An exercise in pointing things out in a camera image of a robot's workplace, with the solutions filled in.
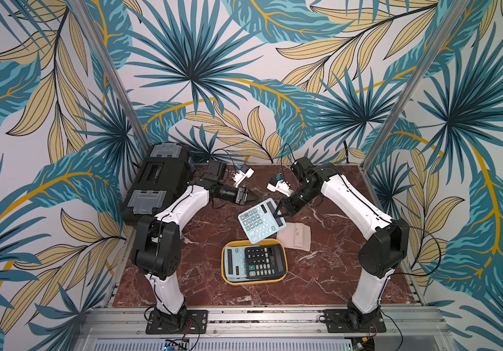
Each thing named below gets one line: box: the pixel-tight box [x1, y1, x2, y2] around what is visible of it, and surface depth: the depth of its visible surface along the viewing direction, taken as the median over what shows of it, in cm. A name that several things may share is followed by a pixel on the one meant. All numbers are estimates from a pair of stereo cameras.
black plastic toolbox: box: [121, 142, 196, 223], surface depth 94 cm
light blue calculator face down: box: [237, 197, 287, 245], surface depth 79 cm
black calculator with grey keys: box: [244, 243, 288, 280], surface depth 82 cm
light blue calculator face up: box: [224, 244, 256, 282], surface depth 82 cm
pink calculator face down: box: [276, 222, 311, 253], surface depth 94 cm
